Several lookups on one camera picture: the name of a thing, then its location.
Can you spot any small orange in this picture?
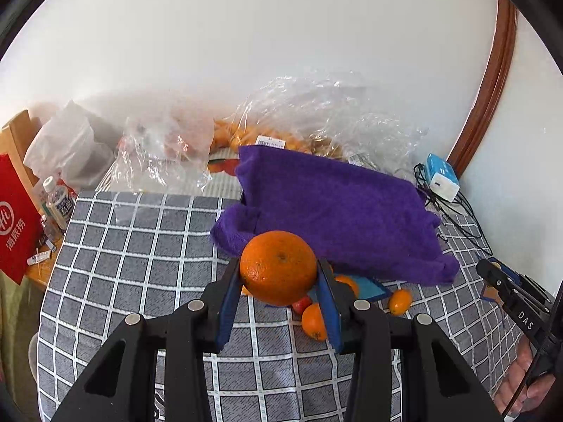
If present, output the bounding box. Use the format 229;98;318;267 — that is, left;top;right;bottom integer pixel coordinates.
387;289;413;316

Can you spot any largest orange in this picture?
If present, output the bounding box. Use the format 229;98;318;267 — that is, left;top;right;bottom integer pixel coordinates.
240;231;318;307

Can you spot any small red fruit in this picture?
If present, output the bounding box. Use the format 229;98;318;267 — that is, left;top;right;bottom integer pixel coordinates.
291;295;313;316

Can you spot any oval orange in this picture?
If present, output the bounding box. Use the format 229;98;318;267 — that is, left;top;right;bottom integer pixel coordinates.
302;303;327;341

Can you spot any large orange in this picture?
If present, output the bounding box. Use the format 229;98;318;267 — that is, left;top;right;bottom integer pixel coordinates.
335;274;360;298

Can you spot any person's right hand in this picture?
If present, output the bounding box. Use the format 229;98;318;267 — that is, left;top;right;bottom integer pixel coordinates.
493;336;555;415

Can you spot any grey checked tablecloth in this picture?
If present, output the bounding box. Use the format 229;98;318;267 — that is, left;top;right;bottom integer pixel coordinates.
34;192;520;421

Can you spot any white blue charger box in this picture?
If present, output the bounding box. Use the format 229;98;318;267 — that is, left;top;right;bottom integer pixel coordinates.
425;153;460;202

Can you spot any purple towel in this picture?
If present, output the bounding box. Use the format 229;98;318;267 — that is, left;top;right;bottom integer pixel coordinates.
211;146;460;286

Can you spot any clear plastic bag left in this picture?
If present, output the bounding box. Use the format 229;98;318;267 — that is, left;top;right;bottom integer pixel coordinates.
98;107;214;195

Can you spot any clear plastic bag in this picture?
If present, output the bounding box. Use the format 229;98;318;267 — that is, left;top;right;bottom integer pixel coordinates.
98;107;214;195
210;71;428;177

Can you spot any small plastic bottle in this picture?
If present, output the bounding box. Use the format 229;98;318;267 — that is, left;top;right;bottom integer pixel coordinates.
43;176;75;231

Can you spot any red paper bag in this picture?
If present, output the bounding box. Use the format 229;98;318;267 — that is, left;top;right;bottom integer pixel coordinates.
0;154;43;285

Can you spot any white plastic bag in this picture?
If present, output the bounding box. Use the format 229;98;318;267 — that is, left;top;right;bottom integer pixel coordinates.
23;101;120;192

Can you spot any clear plastic bag right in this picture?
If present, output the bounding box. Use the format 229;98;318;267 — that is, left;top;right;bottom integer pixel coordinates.
210;71;428;177

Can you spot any black cable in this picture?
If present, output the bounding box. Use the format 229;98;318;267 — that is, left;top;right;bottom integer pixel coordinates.
413;163;494;256

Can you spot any brown wooden door frame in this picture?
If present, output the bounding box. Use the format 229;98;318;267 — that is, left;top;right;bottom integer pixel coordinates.
448;0;518;177

